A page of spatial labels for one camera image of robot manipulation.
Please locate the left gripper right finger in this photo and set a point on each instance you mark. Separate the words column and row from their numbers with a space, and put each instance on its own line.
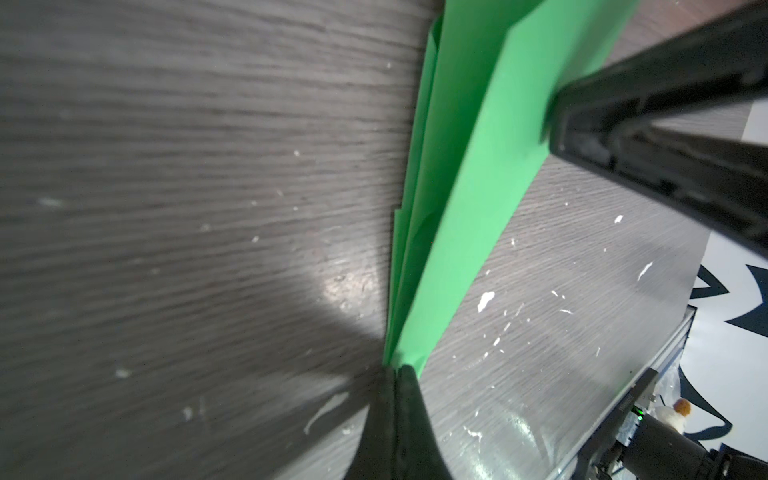
column 416, row 452

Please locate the brown white plush toy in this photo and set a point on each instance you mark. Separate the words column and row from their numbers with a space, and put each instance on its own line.
column 674, row 416

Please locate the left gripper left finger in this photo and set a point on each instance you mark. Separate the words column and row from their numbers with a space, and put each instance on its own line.
column 375, row 455

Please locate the green square paper sheet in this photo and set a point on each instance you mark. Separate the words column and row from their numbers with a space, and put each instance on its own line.
column 479, row 139

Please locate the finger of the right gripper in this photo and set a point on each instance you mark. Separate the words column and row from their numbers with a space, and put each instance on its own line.
column 610, row 123

